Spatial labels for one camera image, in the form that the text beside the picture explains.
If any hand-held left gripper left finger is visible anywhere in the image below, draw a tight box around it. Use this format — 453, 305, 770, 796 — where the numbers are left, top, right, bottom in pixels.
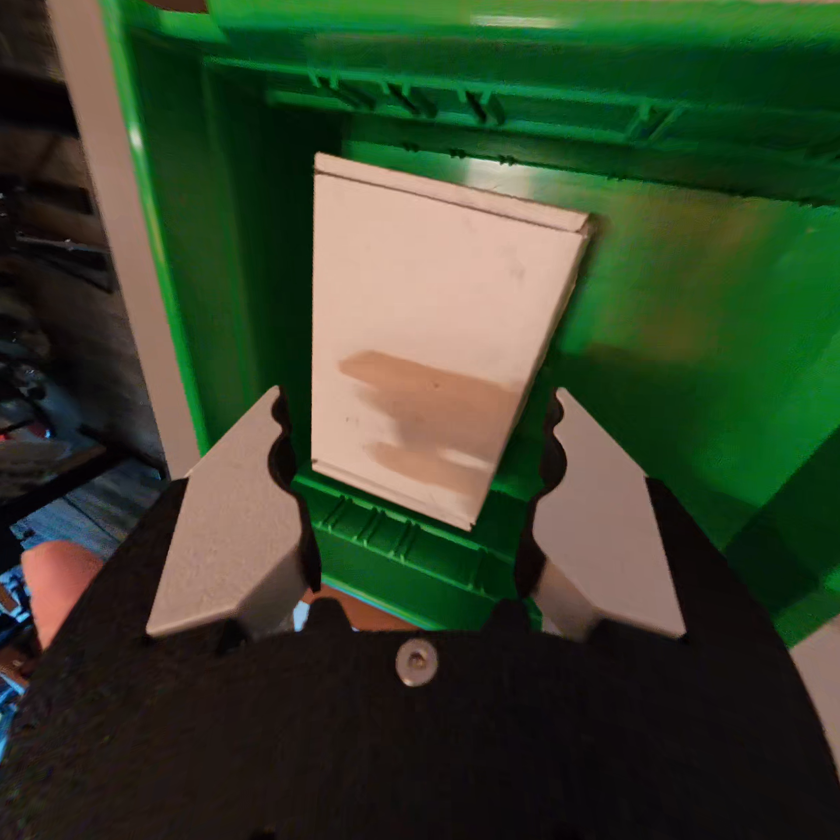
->
146, 386, 322, 643

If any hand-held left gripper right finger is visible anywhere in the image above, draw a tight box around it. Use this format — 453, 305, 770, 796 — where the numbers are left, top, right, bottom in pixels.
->
515, 387, 689, 643

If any green plastic bin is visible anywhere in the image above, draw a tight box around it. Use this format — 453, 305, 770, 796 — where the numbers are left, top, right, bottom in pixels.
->
98, 0, 840, 647

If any white cardboard mailer box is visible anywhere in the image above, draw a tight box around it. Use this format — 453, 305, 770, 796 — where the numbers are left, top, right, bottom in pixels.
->
310, 152, 595, 532

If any person's left hand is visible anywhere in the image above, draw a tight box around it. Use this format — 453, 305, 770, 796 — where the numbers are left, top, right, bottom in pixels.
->
21, 540, 106, 651

